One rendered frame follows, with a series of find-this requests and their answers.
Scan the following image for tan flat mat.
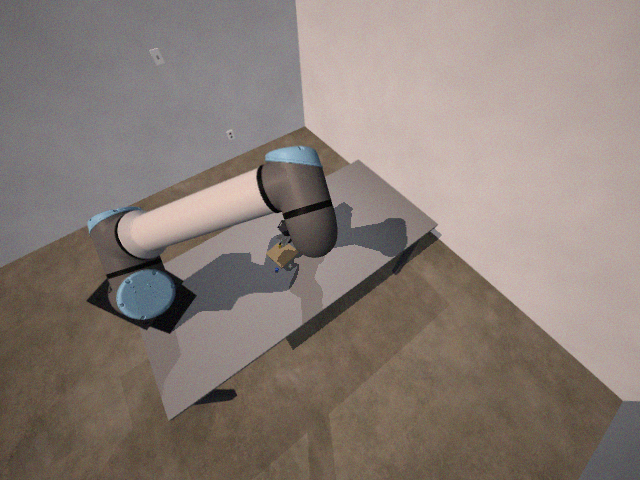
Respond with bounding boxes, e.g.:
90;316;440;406
266;242;299;268

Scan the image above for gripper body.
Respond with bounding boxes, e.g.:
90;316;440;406
277;220;290;236

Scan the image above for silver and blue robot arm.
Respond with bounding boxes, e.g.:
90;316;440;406
87;146;338;319

